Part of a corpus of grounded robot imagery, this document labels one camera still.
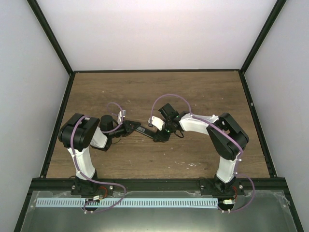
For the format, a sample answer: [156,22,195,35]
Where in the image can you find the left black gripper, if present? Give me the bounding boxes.
[109,120,140,139]

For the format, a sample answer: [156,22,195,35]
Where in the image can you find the black remote control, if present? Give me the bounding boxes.
[136,126,159,142]

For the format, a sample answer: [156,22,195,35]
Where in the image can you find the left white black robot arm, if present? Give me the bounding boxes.
[58,112,141,195]

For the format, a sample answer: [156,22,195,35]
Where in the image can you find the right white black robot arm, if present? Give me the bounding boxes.
[148,103,249,195]

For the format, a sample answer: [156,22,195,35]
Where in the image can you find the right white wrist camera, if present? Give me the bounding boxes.
[148,116,165,130]

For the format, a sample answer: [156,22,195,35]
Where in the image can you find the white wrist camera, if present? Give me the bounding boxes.
[117,110,126,124]
[148,116,165,130]

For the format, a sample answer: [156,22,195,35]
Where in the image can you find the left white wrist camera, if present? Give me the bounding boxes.
[117,110,126,124]

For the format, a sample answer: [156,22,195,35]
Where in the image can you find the light blue slotted cable duct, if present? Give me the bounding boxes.
[35,198,218,209]

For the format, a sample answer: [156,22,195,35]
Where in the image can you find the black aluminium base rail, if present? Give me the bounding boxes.
[29,177,290,197]

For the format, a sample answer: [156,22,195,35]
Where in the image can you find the black left frame post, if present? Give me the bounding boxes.
[27,0,73,76]

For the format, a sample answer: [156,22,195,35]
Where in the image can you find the black frame post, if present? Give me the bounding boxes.
[240,0,287,73]
[27,0,73,76]

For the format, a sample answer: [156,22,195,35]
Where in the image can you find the black right frame post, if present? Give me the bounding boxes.
[240,0,287,73]

